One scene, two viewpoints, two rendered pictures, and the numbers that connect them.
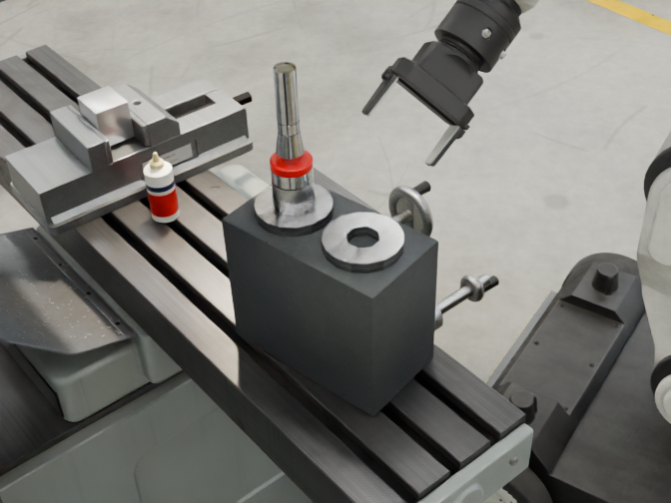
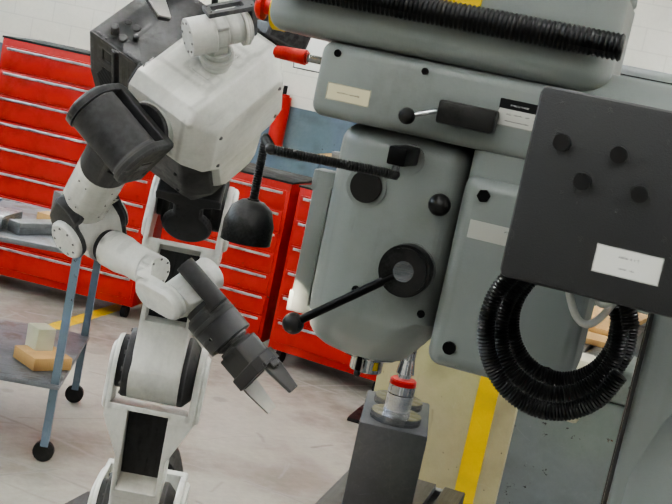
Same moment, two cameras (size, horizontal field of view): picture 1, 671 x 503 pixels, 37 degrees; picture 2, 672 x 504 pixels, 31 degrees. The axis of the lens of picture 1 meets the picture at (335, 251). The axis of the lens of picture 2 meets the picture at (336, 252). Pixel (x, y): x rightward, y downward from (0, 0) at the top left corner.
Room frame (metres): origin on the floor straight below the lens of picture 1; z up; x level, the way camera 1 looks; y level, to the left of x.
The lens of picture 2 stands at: (2.27, 1.57, 1.71)
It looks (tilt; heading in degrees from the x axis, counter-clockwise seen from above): 9 degrees down; 233
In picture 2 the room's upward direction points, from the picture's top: 12 degrees clockwise
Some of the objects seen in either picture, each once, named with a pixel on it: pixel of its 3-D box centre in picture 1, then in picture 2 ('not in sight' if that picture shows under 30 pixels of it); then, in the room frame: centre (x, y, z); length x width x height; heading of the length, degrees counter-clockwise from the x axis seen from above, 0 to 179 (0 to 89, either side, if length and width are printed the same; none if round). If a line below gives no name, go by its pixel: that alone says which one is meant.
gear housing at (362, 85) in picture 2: not in sight; (453, 103); (1.16, 0.31, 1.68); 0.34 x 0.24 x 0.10; 128
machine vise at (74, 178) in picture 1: (130, 139); not in sight; (1.27, 0.30, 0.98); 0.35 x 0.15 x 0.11; 126
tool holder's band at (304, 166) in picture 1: (291, 162); (403, 381); (0.90, 0.04, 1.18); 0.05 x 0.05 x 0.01
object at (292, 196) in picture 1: (293, 185); (399, 398); (0.90, 0.04, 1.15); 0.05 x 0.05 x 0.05
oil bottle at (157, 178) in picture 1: (160, 185); not in sight; (1.15, 0.24, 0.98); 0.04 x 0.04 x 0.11
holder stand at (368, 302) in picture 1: (331, 286); (386, 457); (0.87, 0.01, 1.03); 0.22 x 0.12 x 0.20; 49
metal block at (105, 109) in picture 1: (106, 117); not in sight; (1.25, 0.33, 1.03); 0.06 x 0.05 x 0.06; 36
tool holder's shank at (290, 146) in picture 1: (288, 114); (410, 348); (0.90, 0.04, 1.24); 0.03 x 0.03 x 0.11
